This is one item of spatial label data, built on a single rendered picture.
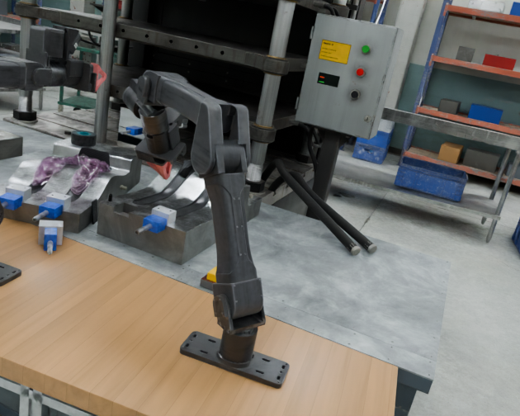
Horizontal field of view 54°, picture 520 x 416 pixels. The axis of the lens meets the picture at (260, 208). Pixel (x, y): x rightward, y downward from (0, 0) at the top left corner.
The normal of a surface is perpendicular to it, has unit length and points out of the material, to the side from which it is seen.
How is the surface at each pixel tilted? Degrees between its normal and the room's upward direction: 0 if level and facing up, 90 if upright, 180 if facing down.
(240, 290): 63
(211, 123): 69
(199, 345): 0
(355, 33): 90
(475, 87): 90
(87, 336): 0
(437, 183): 93
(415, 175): 93
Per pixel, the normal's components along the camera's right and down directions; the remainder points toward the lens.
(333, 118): -0.38, 0.24
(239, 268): 0.64, -0.11
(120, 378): 0.18, -0.93
